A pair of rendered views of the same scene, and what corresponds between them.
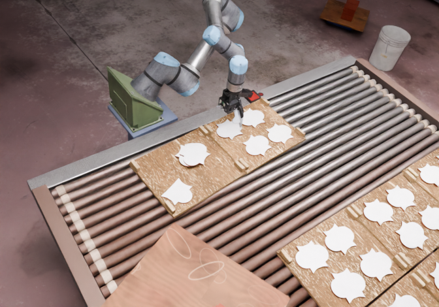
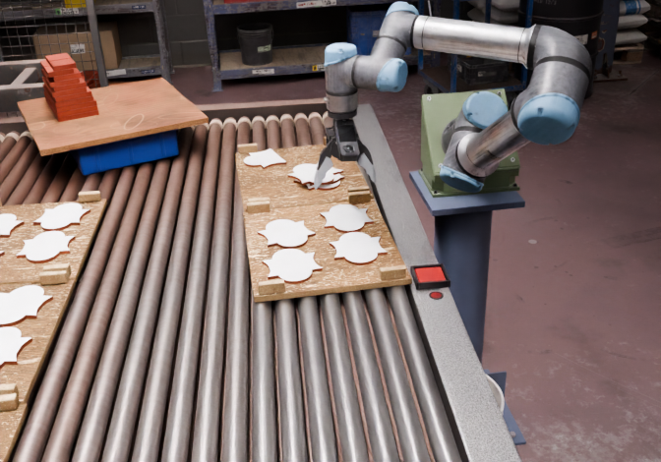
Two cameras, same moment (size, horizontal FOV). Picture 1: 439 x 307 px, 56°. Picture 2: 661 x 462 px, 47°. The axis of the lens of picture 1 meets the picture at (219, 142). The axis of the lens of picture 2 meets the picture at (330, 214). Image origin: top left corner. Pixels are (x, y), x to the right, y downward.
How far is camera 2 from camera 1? 292 cm
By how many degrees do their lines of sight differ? 92
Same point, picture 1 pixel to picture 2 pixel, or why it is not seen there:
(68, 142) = (639, 353)
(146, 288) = (159, 98)
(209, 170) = (278, 185)
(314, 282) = (36, 209)
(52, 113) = not seen: outside the picture
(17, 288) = not seen: hidden behind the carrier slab
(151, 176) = (309, 150)
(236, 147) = (301, 216)
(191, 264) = (150, 116)
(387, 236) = not seen: outside the picture
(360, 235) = (20, 270)
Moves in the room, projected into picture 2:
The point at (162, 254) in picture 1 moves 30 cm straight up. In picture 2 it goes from (180, 108) to (167, 13)
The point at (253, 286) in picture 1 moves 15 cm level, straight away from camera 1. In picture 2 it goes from (82, 137) to (99, 152)
